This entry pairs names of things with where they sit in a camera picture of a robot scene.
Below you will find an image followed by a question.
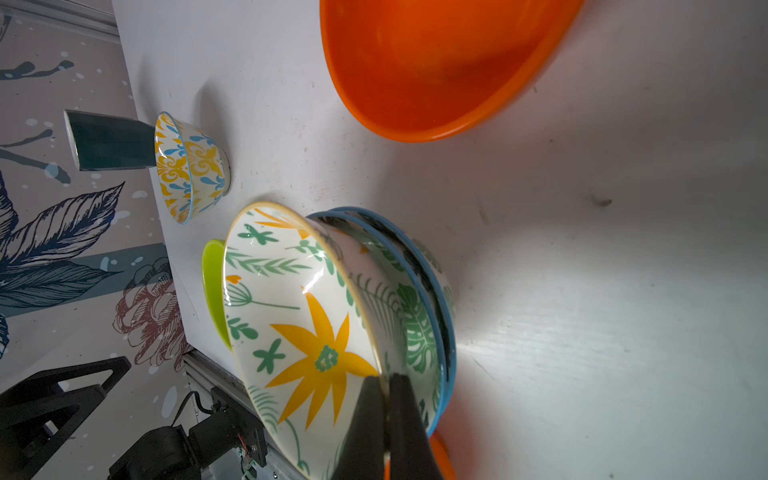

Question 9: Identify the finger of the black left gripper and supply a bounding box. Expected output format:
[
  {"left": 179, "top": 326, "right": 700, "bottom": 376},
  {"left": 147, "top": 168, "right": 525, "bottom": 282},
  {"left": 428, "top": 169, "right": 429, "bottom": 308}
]
[
  {"left": 1, "top": 356, "right": 131, "bottom": 407},
  {"left": 1, "top": 385, "right": 107, "bottom": 479}
]

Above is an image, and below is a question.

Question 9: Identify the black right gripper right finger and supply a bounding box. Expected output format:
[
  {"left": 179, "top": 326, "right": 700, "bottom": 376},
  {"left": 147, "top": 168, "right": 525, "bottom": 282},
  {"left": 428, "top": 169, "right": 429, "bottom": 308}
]
[{"left": 388, "top": 374, "right": 443, "bottom": 480}]

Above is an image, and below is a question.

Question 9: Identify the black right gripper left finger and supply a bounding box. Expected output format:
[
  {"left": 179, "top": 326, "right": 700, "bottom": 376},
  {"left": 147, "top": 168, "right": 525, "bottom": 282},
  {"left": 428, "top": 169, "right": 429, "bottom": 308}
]
[{"left": 332, "top": 376, "right": 385, "bottom": 480}]

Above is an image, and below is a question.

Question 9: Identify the green leaf bowl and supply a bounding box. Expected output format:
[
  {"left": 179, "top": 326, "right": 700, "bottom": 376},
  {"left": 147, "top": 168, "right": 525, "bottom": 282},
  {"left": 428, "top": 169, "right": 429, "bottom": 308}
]
[
  {"left": 333, "top": 206, "right": 458, "bottom": 414},
  {"left": 309, "top": 211, "right": 446, "bottom": 434}
]

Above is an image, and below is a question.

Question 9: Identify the yellow flower bowl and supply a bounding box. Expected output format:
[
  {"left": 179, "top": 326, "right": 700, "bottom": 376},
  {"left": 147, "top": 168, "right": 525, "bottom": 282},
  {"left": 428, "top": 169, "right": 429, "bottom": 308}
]
[{"left": 222, "top": 201, "right": 381, "bottom": 479}]

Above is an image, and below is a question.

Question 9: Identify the blue yellow patterned bowl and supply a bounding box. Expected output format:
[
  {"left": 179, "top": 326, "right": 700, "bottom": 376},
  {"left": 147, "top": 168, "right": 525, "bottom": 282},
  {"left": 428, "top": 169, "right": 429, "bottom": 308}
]
[{"left": 154, "top": 111, "right": 231, "bottom": 224}]

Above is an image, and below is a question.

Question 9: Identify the large orange bowl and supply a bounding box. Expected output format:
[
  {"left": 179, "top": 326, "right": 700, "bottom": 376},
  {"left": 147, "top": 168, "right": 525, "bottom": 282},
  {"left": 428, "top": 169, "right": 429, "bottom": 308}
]
[{"left": 384, "top": 432, "right": 457, "bottom": 479}]

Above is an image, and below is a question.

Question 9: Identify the lime green bowl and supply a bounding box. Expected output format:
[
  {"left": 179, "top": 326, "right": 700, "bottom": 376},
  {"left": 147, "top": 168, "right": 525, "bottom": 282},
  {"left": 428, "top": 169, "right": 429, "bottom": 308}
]
[{"left": 201, "top": 239, "right": 232, "bottom": 350}]

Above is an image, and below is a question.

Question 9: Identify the dark green mug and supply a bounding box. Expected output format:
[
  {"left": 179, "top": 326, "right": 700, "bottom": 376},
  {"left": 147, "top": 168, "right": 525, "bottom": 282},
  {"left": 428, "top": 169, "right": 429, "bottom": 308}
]
[{"left": 64, "top": 110, "right": 156, "bottom": 172}]

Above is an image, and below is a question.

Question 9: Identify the small orange bowl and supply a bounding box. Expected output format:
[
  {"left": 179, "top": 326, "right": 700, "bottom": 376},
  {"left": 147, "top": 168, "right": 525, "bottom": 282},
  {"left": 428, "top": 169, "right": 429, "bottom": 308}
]
[{"left": 319, "top": 0, "right": 584, "bottom": 143}]

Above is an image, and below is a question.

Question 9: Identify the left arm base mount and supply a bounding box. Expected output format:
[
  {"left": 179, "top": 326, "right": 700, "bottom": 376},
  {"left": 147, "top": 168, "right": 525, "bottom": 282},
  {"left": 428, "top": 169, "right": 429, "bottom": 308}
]
[{"left": 108, "top": 387, "right": 268, "bottom": 479}]

